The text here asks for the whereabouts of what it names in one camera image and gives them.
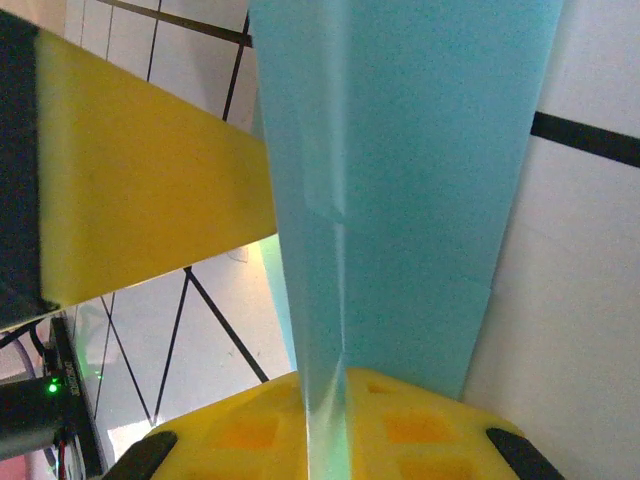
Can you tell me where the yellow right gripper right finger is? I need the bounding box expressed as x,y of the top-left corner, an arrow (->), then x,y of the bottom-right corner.
344,367 -> 566,480

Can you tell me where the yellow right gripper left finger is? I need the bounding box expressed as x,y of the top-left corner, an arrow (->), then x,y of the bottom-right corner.
102,369 -> 309,480

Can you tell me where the light blue paper sheet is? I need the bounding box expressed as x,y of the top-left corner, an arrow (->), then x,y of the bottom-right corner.
247,0 -> 564,480

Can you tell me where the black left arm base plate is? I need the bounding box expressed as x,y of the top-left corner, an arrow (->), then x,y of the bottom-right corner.
42,315 -> 109,480

